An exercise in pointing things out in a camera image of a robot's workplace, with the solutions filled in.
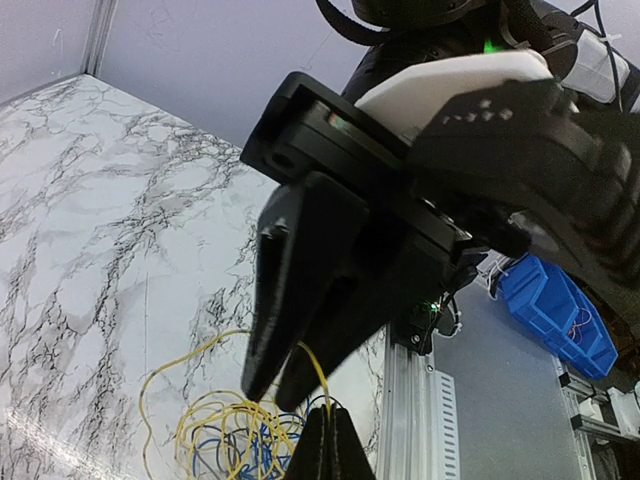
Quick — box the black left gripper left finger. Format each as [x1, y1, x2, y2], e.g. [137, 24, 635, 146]
[284, 407, 330, 480]

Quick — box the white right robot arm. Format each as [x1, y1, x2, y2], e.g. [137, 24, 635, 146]
[241, 1, 639, 411]

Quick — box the blue cable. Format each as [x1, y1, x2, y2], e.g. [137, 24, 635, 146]
[192, 419, 301, 480]

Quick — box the blue plastic bin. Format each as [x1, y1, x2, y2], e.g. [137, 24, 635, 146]
[498, 255, 618, 380]

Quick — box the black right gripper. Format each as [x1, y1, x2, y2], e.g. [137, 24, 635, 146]
[241, 72, 530, 411]

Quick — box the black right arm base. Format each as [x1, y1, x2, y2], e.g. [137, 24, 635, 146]
[390, 255, 483, 356]

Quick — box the yellow cable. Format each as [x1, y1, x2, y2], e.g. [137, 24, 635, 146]
[141, 329, 332, 480]

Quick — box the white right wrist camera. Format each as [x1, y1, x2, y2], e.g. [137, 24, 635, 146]
[355, 50, 553, 144]

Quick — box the grey corner frame post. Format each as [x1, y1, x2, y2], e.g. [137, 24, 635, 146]
[81, 0, 118, 77]

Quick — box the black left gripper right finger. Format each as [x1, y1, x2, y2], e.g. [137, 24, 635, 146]
[330, 407, 375, 480]

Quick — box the aluminium front table rail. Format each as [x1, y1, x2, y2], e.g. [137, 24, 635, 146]
[376, 327, 461, 479]

